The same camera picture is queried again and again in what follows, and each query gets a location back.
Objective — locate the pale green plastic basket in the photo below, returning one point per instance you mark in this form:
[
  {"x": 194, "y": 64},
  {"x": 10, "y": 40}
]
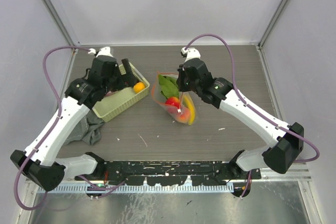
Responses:
[{"x": 113, "y": 105}]

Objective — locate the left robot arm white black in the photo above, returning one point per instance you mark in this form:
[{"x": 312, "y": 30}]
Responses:
[{"x": 39, "y": 161}]

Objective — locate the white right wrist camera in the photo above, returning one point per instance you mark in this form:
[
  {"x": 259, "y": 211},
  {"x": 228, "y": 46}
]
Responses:
[{"x": 190, "y": 53}]

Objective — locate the clear zip bag orange zipper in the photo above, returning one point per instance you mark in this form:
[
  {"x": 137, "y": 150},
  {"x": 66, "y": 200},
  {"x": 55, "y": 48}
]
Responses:
[{"x": 160, "y": 99}]

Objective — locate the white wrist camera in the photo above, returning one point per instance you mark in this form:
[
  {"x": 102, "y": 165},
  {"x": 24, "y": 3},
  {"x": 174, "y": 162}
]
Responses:
[
  {"x": 104, "y": 51},
  {"x": 190, "y": 53}
]

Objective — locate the grey cloth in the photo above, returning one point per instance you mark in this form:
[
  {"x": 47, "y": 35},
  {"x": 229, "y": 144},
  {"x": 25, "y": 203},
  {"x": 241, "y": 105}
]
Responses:
[{"x": 87, "y": 130}]

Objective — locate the aluminium frame rail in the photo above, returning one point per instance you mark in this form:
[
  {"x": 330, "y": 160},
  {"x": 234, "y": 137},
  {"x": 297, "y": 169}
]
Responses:
[{"x": 286, "y": 146}]

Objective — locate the red toy apple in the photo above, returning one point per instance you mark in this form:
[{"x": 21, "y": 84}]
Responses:
[{"x": 173, "y": 105}]

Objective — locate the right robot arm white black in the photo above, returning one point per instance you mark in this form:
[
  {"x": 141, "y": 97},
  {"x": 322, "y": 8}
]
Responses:
[{"x": 222, "y": 95}]

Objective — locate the green toy lettuce leaf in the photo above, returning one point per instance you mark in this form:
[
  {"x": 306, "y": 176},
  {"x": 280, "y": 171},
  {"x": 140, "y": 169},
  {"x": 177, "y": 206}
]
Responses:
[{"x": 169, "y": 87}]

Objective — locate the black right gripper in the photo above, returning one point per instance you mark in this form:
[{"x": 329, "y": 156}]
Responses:
[{"x": 181, "y": 74}]

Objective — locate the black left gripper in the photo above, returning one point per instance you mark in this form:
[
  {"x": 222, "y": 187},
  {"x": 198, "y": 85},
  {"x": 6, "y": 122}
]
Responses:
[{"x": 129, "y": 77}]

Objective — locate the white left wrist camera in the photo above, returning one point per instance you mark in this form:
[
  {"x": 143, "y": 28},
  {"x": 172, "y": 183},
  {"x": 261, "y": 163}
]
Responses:
[{"x": 104, "y": 51}]

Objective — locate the slotted cable duct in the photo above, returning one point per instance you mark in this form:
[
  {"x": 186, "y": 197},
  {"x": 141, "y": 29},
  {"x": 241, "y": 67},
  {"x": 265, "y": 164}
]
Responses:
[{"x": 186, "y": 188}]

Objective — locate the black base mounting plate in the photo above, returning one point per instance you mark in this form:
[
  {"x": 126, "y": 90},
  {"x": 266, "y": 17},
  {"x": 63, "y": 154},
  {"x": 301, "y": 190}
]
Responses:
[{"x": 136, "y": 173}]

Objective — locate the small orange toy fruit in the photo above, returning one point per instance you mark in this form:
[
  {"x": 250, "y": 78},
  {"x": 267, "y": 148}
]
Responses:
[{"x": 137, "y": 88}]

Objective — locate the purple toy eggplant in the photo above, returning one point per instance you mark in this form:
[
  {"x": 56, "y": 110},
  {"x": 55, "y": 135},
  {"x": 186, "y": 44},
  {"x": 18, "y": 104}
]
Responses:
[{"x": 111, "y": 93}]

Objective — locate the yellow toy banana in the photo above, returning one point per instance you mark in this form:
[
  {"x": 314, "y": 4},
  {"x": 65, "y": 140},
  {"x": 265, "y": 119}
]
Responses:
[{"x": 190, "y": 105}]

